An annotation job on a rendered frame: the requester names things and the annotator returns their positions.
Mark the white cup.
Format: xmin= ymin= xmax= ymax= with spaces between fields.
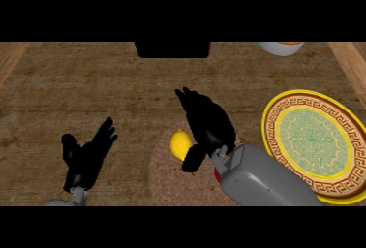
xmin=256 ymin=42 xmax=305 ymax=57

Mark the yellow lemon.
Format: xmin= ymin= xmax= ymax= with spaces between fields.
xmin=168 ymin=129 xmax=194 ymax=162

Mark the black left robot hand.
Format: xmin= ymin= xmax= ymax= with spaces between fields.
xmin=60 ymin=116 xmax=119 ymax=192

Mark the black box appliance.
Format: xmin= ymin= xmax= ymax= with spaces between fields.
xmin=132 ymin=42 xmax=210 ymax=59

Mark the yellow patterned plate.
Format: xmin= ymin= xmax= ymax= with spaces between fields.
xmin=259 ymin=89 xmax=366 ymax=205

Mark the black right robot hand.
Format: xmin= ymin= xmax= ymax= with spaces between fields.
xmin=172 ymin=86 xmax=237 ymax=173

